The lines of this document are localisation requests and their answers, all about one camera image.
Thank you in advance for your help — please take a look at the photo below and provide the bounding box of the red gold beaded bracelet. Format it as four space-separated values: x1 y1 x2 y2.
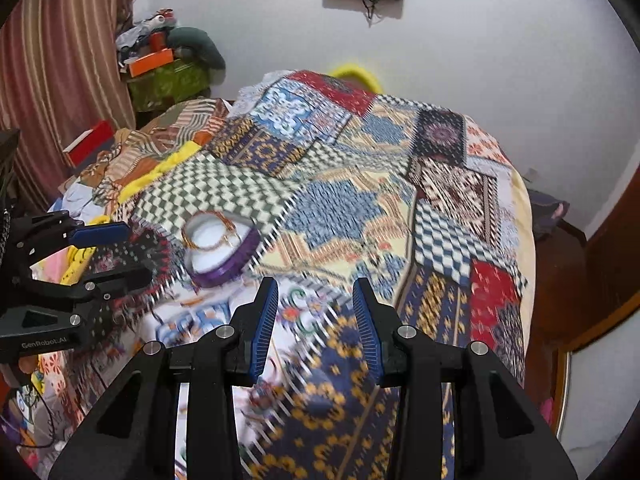
181 211 239 252

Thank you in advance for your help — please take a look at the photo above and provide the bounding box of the purple heart jewelry box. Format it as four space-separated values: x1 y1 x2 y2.
181 210 262 288

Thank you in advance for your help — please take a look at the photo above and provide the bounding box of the yellow cloth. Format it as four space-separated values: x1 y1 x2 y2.
60 141 202 285

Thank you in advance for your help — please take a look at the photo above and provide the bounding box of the red white box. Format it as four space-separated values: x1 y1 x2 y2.
63 120 115 168

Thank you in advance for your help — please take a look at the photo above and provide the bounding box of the brown striped blanket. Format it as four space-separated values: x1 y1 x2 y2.
77 98 229 205

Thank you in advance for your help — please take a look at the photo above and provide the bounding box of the brown wooden wardrobe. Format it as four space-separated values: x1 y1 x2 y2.
525 172 639 428

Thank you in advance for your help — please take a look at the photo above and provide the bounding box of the red striped curtain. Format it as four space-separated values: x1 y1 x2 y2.
1 0 134 211

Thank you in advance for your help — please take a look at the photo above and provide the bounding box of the orange shoe box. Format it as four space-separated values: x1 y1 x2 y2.
128 48 174 78

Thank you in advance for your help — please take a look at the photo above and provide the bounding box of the green patterned box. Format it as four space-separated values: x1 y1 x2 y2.
127 58 210 113

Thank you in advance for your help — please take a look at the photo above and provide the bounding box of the dark bag on floor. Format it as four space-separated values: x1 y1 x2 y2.
527 188 570 240

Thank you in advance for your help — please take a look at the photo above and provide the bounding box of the colourful patchwork bedspread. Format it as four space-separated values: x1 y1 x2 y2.
44 69 537 480

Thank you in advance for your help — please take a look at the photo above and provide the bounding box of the grey green pillow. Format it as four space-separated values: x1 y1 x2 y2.
167 27 226 70

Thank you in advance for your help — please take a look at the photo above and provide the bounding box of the yellow chair back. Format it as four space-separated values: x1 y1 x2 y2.
330 63 384 94

